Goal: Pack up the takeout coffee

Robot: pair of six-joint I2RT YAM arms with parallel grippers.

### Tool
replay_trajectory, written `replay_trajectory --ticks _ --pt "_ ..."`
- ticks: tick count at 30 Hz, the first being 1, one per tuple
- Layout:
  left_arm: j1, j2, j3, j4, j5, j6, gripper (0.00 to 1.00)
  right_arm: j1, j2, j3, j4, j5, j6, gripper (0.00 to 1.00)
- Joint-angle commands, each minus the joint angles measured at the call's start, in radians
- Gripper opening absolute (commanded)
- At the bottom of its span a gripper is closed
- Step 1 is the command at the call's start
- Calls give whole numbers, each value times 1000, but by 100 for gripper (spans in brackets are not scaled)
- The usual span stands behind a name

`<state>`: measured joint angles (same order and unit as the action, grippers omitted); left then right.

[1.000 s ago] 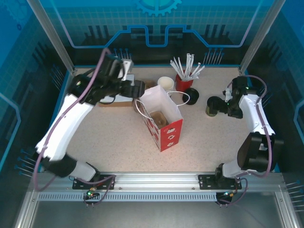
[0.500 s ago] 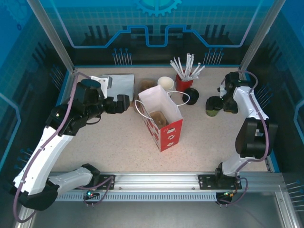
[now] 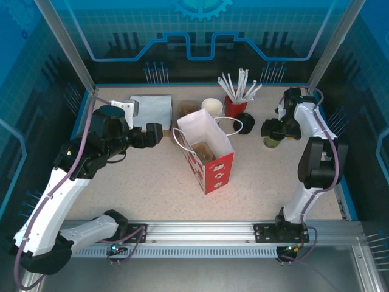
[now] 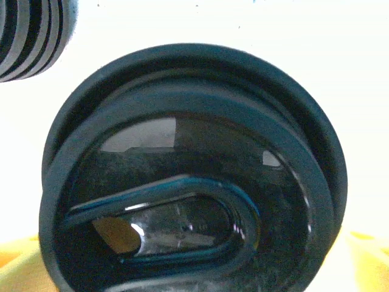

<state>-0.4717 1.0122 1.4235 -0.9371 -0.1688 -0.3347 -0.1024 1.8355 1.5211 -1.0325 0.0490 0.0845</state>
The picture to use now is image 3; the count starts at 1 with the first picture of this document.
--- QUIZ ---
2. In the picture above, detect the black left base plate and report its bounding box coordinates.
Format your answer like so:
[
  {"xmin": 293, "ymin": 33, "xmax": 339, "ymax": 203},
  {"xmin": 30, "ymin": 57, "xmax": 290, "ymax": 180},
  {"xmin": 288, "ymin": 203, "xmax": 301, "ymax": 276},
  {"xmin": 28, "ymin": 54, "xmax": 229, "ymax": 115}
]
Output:
[{"xmin": 120, "ymin": 223, "xmax": 149, "ymax": 244}]

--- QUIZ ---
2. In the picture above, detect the red straw holder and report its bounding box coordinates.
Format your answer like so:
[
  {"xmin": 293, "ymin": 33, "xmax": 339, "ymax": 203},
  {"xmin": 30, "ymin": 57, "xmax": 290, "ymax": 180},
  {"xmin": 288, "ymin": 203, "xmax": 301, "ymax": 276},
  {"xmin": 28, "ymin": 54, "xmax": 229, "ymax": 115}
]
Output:
[{"xmin": 224, "ymin": 93, "xmax": 249, "ymax": 118}]

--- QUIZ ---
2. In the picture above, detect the aluminium frame post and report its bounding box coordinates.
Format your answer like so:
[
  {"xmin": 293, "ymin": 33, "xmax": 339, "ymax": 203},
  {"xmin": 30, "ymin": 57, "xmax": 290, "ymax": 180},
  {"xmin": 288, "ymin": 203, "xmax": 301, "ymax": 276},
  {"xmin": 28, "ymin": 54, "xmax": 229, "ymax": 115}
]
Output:
[
  {"xmin": 33, "ymin": 0, "xmax": 100, "ymax": 94},
  {"xmin": 306, "ymin": 0, "xmax": 363, "ymax": 89}
]

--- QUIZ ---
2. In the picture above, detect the red printed paper bag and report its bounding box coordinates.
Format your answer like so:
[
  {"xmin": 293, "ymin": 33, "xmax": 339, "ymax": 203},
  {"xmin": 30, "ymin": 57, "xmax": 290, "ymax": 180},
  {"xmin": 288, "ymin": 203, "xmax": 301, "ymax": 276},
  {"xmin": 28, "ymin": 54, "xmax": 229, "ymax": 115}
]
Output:
[{"xmin": 172, "ymin": 108, "xmax": 244, "ymax": 195}]

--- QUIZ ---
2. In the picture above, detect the slotted grey cable duct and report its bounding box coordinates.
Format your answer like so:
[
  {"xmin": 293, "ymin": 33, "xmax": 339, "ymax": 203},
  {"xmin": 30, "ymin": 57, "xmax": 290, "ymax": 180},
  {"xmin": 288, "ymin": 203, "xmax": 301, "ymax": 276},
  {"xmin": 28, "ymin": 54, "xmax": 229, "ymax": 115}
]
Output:
[{"xmin": 72, "ymin": 246, "xmax": 288, "ymax": 259}]

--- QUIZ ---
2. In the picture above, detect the brown pulp cup carrier stack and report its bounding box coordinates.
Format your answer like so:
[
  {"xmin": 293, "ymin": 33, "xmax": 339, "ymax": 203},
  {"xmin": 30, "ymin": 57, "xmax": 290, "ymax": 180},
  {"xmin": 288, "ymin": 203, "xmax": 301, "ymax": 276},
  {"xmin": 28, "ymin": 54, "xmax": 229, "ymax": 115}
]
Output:
[{"xmin": 177, "ymin": 100, "xmax": 203, "ymax": 121}]

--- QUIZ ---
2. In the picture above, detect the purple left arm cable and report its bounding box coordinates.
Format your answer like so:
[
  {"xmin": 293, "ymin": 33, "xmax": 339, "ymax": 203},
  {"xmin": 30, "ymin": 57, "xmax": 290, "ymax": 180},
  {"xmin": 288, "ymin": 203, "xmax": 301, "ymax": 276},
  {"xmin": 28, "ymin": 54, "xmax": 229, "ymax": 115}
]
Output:
[{"xmin": 13, "ymin": 96, "xmax": 147, "ymax": 290}]

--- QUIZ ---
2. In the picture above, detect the white paper cup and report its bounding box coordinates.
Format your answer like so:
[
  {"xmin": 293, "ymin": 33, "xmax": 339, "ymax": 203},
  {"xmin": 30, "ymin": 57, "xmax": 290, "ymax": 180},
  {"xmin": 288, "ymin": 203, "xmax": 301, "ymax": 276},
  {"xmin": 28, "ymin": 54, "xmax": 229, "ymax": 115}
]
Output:
[{"xmin": 201, "ymin": 97, "xmax": 224, "ymax": 124}]

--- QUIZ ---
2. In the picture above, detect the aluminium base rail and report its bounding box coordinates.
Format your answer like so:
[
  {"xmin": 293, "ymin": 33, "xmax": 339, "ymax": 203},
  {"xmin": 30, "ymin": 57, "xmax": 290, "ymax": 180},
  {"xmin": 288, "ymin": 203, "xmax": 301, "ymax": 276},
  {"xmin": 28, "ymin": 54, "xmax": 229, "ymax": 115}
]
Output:
[{"xmin": 60, "ymin": 219, "xmax": 365, "ymax": 244}]

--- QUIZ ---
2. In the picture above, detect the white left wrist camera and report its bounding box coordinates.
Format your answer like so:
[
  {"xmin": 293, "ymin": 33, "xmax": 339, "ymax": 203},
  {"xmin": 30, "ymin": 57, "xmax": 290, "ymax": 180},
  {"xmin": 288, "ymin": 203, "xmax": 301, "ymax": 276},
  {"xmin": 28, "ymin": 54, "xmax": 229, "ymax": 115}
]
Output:
[{"xmin": 108, "ymin": 99, "xmax": 140, "ymax": 129}]

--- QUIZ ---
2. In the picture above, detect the green paper coffee cup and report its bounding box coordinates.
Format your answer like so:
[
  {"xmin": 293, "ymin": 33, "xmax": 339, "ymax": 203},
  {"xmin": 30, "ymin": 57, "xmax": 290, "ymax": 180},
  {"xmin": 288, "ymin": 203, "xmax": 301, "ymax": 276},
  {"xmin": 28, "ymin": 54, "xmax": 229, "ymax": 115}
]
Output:
[{"xmin": 263, "ymin": 135, "xmax": 282, "ymax": 149}]

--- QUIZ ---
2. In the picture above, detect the grey metal base panel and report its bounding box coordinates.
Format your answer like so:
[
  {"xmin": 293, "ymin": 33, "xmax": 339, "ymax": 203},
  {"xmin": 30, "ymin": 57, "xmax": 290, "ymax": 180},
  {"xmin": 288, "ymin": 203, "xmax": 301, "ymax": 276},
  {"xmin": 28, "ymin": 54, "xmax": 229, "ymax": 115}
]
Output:
[{"xmin": 39, "ymin": 258, "xmax": 365, "ymax": 292}]

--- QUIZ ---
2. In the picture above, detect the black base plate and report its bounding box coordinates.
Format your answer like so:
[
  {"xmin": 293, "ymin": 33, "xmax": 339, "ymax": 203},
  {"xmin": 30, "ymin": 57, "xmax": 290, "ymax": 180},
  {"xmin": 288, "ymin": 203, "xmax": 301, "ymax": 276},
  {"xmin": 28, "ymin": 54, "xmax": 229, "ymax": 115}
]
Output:
[
  {"xmin": 253, "ymin": 223, "xmax": 310, "ymax": 244},
  {"xmin": 120, "ymin": 223, "xmax": 149, "ymax": 244}
]

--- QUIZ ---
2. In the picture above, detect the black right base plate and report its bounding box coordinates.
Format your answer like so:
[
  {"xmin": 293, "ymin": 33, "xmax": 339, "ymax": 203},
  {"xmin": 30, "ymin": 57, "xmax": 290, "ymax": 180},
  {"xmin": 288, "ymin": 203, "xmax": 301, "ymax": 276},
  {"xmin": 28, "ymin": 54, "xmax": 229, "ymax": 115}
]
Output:
[{"xmin": 253, "ymin": 223, "xmax": 310, "ymax": 244}]

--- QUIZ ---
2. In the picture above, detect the white paper napkin stack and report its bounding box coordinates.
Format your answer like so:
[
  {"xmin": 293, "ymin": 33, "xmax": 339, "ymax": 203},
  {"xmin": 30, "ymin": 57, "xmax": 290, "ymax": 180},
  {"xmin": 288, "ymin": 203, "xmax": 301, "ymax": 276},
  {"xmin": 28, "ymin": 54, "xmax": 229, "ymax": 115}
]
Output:
[{"xmin": 129, "ymin": 94, "xmax": 173, "ymax": 131}]

